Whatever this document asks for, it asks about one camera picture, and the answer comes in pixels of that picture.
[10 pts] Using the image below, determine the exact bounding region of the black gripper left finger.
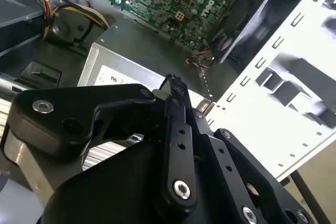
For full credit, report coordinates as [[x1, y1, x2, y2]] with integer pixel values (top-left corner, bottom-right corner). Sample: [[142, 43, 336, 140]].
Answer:
[[1, 74, 198, 212]]

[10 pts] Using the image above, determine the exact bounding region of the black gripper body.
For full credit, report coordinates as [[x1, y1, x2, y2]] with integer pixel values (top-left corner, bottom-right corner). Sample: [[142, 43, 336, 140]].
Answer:
[[41, 140, 235, 224]]

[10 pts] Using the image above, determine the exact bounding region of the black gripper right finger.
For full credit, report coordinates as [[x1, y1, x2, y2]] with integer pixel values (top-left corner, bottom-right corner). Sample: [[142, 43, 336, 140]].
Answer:
[[181, 78, 320, 224]]

